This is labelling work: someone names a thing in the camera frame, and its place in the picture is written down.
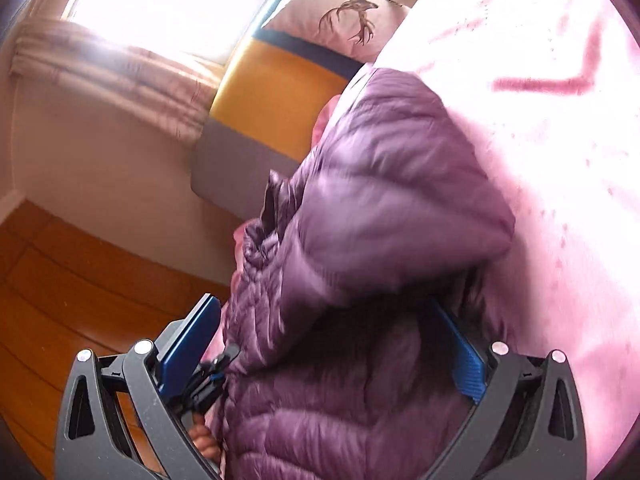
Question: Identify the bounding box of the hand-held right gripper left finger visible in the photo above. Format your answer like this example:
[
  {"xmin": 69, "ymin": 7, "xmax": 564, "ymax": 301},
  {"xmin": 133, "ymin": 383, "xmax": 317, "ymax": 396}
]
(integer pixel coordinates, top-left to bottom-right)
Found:
[{"xmin": 54, "ymin": 294, "xmax": 223, "ymax": 480}]

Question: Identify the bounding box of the grey yellow blue headboard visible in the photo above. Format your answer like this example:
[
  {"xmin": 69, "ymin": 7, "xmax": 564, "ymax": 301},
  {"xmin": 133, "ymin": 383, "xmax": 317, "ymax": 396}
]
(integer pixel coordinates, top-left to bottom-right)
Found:
[{"xmin": 192, "ymin": 0, "xmax": 366, "ymax": 221}]

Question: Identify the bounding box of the person's left hand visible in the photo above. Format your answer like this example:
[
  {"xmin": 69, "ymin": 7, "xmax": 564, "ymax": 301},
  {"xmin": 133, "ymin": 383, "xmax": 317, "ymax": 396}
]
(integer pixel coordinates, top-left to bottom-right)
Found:
[{"xmin": 191, "ymin": 412, "xmax": 222, "ymax": 463}]

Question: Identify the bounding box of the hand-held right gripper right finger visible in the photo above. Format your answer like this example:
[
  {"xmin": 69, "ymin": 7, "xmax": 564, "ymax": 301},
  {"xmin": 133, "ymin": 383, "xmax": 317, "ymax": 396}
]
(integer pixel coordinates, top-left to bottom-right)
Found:
[{"xmin": 425, "ymin": 300, "xmax": 588, "ymax": 480}]

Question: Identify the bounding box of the bed with pink cover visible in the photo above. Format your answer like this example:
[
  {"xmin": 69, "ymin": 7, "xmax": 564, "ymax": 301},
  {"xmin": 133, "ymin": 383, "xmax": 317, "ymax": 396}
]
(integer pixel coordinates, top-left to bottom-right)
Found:
[{"xmin": 205, "ymin": 0, "xmax": 637, "ymax": 480}]

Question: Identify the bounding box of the purple quilted down jacket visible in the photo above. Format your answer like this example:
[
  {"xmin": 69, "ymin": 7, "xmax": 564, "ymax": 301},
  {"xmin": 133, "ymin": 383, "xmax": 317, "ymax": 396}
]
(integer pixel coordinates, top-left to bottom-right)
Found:
[{"xmin": 220, "ymin": 67, "xmax": 516, "ymax": 480}]

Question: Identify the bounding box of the bedroom window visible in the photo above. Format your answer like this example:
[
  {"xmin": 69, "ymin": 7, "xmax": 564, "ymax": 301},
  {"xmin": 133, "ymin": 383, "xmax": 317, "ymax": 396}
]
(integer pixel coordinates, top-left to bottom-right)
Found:
[{"xmin": 62, "ymin": 0, "xmax": 286, "ymax": 63}]

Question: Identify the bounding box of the white deer print pillow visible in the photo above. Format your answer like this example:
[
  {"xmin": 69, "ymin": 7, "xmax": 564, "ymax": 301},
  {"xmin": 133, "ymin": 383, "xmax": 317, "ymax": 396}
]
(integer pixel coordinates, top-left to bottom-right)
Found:
[{"xmin": 267, "ymin": 0, "xmax": 411, "ymax": 63}]

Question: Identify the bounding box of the pink patterned curtain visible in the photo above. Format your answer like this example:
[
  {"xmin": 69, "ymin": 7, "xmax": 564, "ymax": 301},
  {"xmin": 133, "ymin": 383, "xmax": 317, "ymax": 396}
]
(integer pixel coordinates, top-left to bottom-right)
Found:
[{"xmin": 10, "ymin": 17, "xmax": 228, "ymax": 148}]

